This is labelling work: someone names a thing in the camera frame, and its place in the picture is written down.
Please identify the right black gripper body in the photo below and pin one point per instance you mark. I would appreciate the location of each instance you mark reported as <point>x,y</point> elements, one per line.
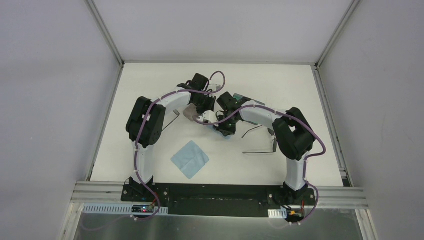
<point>228,127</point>

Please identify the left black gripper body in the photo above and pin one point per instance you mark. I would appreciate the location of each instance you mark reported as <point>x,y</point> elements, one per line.
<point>205,108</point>

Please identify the blue-green glasses case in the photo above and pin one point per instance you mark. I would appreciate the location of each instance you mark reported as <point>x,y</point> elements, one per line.
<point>243,99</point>

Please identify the blue cleaning cloth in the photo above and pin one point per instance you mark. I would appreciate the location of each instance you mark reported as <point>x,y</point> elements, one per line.
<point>213,129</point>
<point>190,159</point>

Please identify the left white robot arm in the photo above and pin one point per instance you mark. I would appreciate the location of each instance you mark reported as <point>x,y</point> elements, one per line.
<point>146,124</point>

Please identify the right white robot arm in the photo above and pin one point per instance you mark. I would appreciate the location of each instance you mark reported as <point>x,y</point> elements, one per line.
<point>291,130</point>

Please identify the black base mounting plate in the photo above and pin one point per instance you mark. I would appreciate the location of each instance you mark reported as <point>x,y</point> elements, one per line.
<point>216,200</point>

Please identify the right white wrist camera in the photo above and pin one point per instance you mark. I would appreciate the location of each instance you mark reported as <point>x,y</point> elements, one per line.
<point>208,117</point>

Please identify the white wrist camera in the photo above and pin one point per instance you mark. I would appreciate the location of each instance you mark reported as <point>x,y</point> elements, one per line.
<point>208,117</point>
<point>213,88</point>

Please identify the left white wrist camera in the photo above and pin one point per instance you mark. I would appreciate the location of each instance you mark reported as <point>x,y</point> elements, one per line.
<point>213,88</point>

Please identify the left thin-frame sunglasses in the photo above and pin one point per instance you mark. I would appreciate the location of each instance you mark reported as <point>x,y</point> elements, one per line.
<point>177,114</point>

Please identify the thin-frame sunglasses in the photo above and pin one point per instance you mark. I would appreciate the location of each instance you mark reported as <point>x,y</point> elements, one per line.
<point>177,114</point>
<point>261,141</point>

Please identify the right thin-frame sunglasses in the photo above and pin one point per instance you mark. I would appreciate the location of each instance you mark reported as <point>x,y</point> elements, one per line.
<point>261,141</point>

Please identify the right white cable duct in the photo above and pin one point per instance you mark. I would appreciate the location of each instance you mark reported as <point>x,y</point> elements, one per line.
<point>277,213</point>

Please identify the white cable duct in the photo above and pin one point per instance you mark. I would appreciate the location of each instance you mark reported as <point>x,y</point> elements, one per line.
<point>277,213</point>
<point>119,209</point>

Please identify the left white cable duct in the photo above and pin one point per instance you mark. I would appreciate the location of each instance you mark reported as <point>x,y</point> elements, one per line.
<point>119,209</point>

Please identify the aluminium front rail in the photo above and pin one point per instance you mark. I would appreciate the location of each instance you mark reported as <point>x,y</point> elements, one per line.
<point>330,197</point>

